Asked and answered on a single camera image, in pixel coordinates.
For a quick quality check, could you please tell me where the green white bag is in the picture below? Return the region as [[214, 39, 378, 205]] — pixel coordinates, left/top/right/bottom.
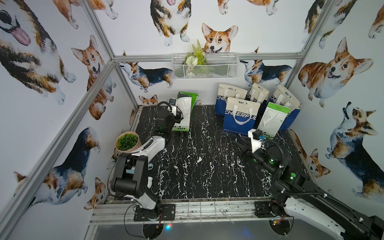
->
[[258, 102, 290, 139], [172, 92, 199, 132]]

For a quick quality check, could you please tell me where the blue white bag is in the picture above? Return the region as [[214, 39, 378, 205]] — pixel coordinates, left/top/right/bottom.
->
[[223, 97, 261, 136]]

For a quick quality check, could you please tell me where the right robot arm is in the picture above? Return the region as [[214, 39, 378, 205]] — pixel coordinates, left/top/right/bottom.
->
[[233, 140, 384, 240]]

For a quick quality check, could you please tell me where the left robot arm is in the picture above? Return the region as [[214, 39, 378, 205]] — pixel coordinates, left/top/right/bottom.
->
[[111, 99, 184, 212]]

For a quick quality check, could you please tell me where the back middle blue bag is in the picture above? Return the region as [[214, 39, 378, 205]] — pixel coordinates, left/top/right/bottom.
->
[[246, 83, 270, 104]]

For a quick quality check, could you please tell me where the back right blue bag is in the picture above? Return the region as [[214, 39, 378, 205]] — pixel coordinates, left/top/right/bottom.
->
[[269, 85, 302, 131]]

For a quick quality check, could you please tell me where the back left blue bag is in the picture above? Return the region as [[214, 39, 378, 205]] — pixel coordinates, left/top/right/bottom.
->
[[214, 83, 248, 117]]

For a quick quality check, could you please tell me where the potted green plant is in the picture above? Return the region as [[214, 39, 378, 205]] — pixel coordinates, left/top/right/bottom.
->
[[115, 132, 142, 154]]

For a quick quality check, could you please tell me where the fern and white flower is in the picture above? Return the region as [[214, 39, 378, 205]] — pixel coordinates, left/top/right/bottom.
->
[[183, 40, 207, 78]]

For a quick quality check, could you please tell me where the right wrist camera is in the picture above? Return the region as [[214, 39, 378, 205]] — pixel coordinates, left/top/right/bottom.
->
[[248, 129, 266, 153]]

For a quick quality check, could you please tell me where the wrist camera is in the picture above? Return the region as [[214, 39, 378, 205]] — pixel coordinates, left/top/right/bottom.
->
[[248, 129, 266, 153], [169, 98, 177, 117]]

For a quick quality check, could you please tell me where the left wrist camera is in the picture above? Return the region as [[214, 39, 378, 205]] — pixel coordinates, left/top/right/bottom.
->
[[169, 98, 177, 117]]

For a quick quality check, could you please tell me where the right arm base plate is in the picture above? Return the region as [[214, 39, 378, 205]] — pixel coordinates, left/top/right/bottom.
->
[[254, 200, 286, 218]]

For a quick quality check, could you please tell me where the white wire basket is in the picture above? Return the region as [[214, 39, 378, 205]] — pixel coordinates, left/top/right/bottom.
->
[[172, 53, 240, 80]]

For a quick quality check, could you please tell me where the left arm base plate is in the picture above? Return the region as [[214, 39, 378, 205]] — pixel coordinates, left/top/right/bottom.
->
[[134, 204, 176, 222]]

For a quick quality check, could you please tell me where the aluminium front rail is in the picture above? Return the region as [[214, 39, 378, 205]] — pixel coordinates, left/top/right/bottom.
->
[[90, 198, 282, 226]]

